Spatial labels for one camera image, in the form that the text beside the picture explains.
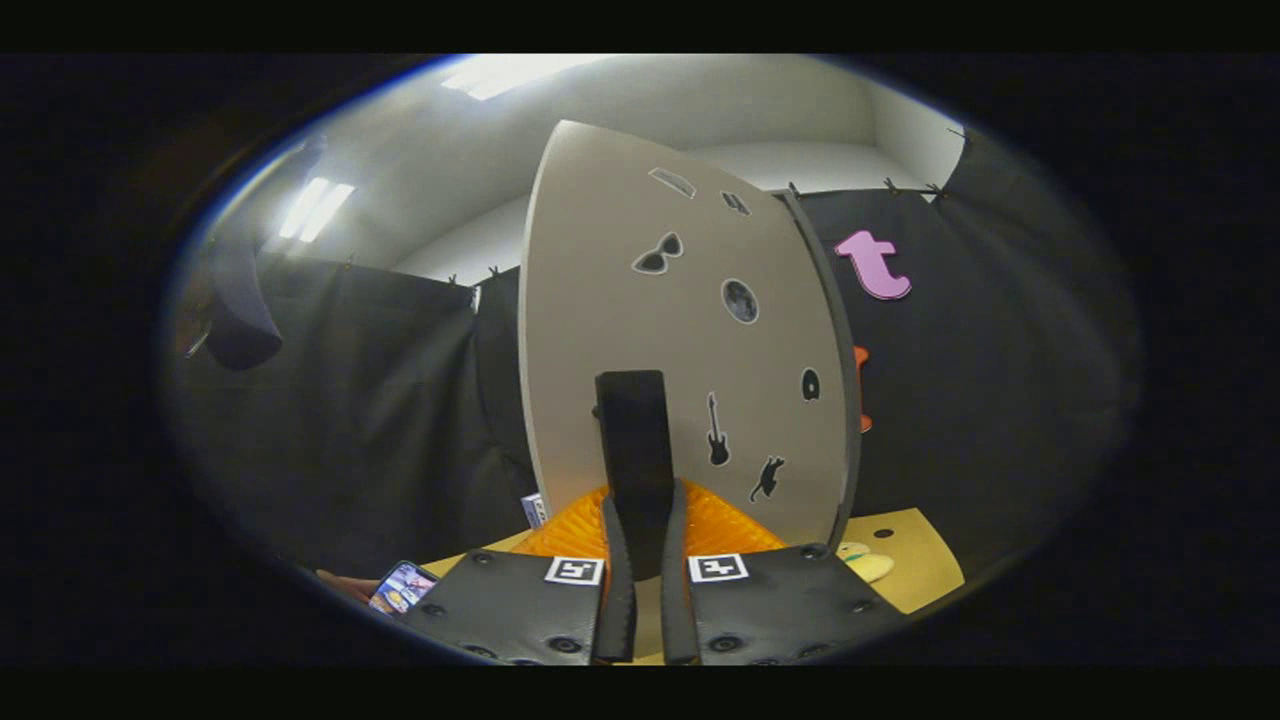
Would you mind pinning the cream round object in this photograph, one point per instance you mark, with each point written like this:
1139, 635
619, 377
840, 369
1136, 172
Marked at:
868, 567

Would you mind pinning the white cabinet door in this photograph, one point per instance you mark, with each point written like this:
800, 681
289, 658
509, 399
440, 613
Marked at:
600, 280

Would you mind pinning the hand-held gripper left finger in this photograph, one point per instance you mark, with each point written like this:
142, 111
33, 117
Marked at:
618, 610

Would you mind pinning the dark blue cap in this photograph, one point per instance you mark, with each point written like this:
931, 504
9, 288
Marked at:
240, 320

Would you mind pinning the narrow ceiling light panel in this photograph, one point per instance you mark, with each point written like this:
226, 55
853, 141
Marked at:
315, 208

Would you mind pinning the wide ceiling light panel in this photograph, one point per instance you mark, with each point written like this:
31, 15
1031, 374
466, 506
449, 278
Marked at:
500, 75

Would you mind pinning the black backdrop cloth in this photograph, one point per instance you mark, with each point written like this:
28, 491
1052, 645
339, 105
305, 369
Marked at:
1000, 420

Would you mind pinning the smartphone with colourful screen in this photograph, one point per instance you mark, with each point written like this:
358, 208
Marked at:
403, 588

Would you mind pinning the dark grey cabinet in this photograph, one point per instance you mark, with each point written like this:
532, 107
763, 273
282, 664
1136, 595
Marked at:
850, 400

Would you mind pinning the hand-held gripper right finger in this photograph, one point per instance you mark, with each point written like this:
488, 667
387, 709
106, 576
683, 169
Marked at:
678, 610

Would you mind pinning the small blue white box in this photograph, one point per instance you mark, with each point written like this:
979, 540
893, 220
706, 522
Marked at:
533, 510

